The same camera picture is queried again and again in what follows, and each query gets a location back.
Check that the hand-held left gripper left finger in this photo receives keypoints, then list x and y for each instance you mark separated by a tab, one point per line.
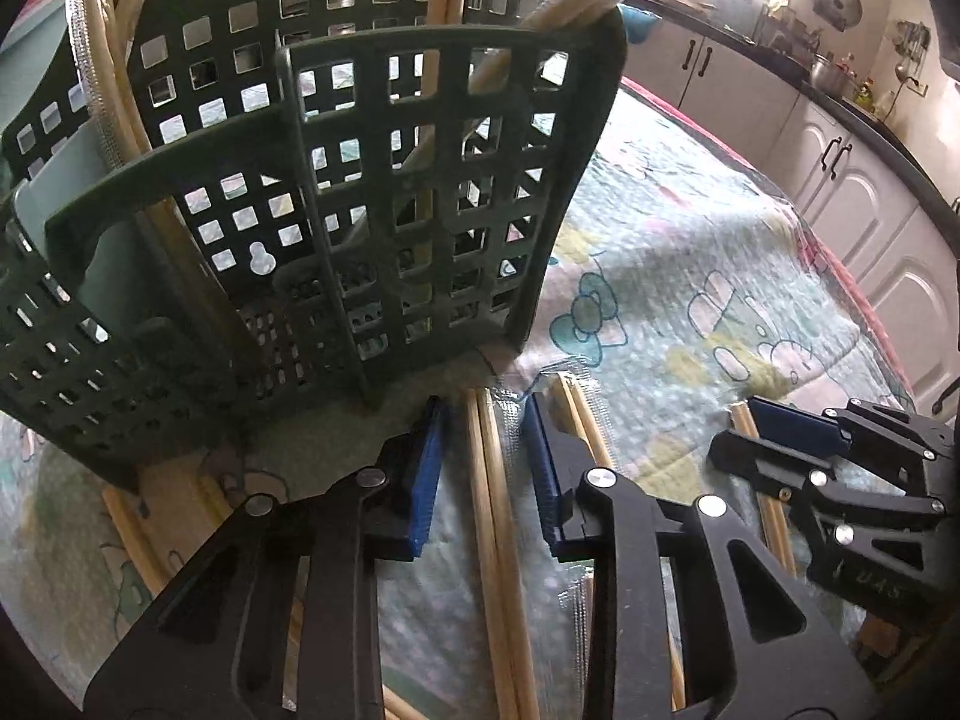
424	472

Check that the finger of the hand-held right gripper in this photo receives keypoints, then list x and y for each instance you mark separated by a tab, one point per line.
757	461
795	420

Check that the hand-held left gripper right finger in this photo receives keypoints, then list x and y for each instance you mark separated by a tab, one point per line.
544	465

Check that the wooden chopstick pair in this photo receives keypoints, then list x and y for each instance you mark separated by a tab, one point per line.
491	510
780	532

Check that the green plastic utensil holder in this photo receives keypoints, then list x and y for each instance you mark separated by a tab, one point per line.
296	165

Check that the cartoon printed tablecloth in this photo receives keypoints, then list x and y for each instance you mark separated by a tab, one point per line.
675	240

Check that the white kitchen cabinets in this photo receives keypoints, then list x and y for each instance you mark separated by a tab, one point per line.
862	202

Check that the black countertop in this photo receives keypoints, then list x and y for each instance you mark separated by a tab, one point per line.
900	157

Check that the steel cooking pot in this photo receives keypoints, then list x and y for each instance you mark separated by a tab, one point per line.
831	75

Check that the blue hanging pouch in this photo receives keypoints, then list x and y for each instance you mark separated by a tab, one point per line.
637	24

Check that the round wall fan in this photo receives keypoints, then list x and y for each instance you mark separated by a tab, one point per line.
836	4

